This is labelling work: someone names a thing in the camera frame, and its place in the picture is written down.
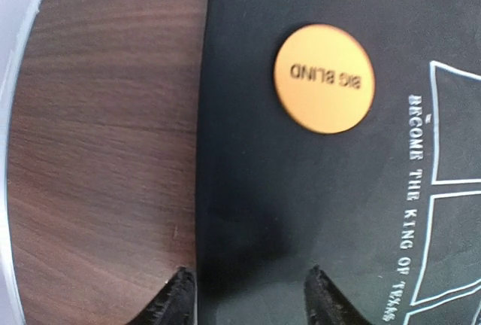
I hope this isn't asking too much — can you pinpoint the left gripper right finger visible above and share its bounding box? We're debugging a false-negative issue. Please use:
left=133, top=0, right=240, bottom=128
left=304, top=265, right=371, bottom=325

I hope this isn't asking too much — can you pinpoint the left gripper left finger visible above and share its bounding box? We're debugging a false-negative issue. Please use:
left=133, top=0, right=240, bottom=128
left=129, top=267, right=196, bottom=325

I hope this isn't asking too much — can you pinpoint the black poker mat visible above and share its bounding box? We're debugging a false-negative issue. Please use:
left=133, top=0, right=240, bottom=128
left=195, top=0, right=480, bottom=324

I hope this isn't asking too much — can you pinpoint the orange big blind button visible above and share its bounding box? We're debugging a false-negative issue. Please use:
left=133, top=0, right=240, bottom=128
left=274, top=24, right=376, bottom=134

